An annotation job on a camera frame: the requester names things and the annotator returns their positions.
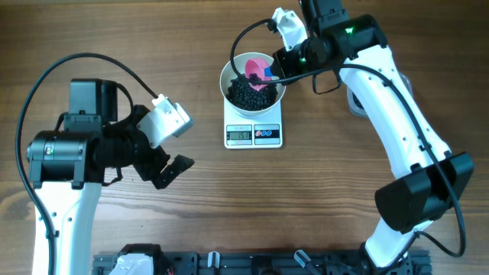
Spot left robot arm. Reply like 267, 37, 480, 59
27, 79, 194, 274

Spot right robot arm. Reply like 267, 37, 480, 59
268, 1, 474, 274

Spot black beans in bowl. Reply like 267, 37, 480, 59
226, 78, 278, 112

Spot black aluminium base frame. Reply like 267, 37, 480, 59
92, 244, 432, 275

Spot white digital kitchen scale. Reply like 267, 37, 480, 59
224, 101, 283, 150

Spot clear plastic container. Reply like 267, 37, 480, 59
347, 73, 413, 118

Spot pink scoop blue handle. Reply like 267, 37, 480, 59
245, 57, 274, 91

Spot white bowl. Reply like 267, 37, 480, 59
219, 52, 286, 117

